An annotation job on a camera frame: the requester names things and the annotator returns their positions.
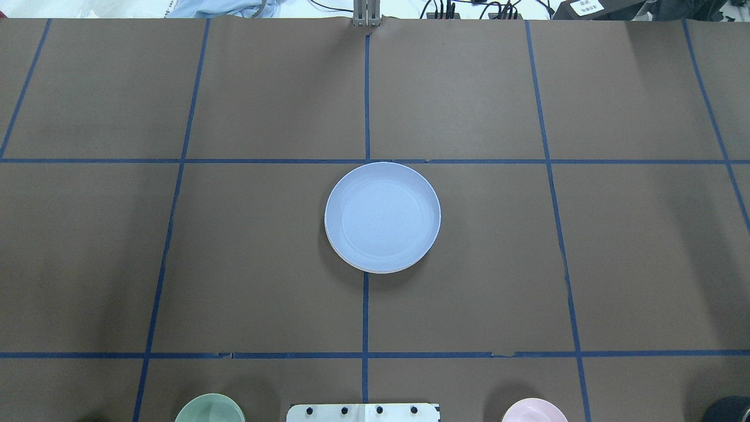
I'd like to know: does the blue plate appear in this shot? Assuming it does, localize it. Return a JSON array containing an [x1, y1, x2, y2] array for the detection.
[[325, 162, 442, 273]]

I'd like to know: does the pink bowl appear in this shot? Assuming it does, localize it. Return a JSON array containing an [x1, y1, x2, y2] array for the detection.
[[501, 397, 568, 422]]

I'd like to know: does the green bowl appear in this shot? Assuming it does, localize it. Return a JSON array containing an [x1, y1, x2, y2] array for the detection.
[[174, 393, 246, 421]]

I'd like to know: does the light blue cloth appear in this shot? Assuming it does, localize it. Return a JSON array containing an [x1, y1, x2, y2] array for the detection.
[[165, 1, 279, 19]]

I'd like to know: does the clear plastic bag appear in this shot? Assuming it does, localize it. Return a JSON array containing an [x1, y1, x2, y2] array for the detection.
[[75, 1, 179, 19]]

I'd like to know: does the dark blue saucepan with lid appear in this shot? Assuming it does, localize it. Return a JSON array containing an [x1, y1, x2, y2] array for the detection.
[[701, 396, 749, 422]]

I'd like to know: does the aluminium frame post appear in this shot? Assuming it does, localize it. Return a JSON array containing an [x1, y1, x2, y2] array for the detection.
[[353, 0, 382, 27]]

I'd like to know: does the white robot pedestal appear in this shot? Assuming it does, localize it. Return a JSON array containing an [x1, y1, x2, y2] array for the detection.
[[286, 403, 441, 421]]

